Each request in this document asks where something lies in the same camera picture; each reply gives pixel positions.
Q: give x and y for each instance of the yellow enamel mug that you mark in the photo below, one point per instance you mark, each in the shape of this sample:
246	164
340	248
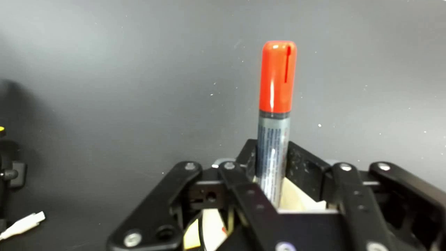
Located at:
301	202

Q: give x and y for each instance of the yellow round knob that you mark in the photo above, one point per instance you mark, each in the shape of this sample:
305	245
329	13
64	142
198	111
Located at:
1	129

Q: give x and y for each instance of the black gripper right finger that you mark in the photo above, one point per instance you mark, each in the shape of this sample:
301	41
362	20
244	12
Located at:
308	175

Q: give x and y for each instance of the red capped marker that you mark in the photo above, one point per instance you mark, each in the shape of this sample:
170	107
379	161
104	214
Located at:
277	79

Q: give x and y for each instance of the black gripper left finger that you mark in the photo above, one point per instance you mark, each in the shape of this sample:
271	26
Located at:
248	161

